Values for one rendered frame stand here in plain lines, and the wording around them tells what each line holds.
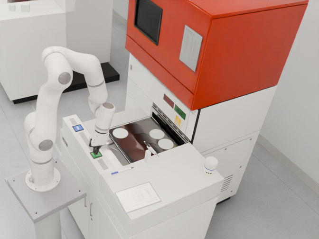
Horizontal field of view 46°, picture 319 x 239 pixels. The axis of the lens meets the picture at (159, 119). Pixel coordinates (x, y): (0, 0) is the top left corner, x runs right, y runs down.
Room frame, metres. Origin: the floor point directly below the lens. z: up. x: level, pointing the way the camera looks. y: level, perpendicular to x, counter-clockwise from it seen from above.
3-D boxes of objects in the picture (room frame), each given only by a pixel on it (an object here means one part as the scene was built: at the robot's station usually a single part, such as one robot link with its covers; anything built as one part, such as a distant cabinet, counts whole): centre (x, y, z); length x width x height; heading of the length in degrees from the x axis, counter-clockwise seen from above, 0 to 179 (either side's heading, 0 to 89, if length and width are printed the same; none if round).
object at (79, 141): (1.66, 0.41, 0.89); 0.55 x 0.09 x 0.14; 39
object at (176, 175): (1.47, -0.08, 0.89); 0.62 x 0.35 x 0.14; 129
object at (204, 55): (2.32, -0.21, 1.52); 0.81 x 0.75 x 0.59; 39
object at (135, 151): (1.84, 0.09, 0.90); 0.34 x 0.34 x 0.01; 39
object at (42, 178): (1.40, 0.59, 0.96); 0.19 x 0.19 x 0.18
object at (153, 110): (1.98, -0.07, 0.89); 0.44 x 0.02 x 0.10; 39
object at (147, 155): (1.57, 0.02, 1.03); 0.06 x 0.04 x 0.13; 129
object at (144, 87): (2.12, 0.03, 1.02); 0.82 x 0.03 x 0.40; 39
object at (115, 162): (1.66, 0.28, 0.87); 0.36 x 0.08 x 0.03; 39
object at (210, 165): (1.56, -0.33, 1.01); 0.07 x 0.07 x 0.10
